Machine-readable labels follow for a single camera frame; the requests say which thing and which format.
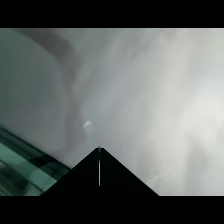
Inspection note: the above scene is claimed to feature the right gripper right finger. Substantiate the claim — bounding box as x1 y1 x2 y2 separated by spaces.
99 146 160 197

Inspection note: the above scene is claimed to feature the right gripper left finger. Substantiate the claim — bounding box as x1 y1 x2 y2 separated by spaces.
41 146 100 197

